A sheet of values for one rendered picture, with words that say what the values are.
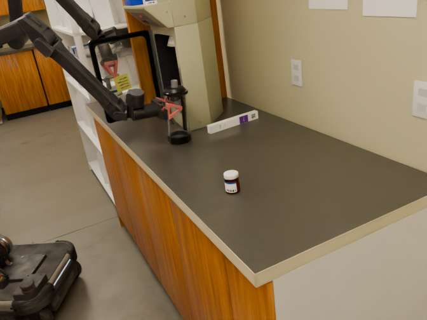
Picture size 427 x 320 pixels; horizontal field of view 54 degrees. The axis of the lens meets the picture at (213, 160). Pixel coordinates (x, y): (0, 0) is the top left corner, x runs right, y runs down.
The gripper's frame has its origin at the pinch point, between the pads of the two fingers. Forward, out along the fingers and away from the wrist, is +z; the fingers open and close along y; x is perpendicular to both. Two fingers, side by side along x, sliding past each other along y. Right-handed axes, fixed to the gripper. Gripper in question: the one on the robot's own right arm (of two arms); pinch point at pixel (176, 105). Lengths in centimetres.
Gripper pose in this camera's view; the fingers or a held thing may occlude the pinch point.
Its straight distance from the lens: 181.7
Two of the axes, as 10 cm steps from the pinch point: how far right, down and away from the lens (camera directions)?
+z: 8.8, -2.2, 4.1
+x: 0.5, 9.2, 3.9
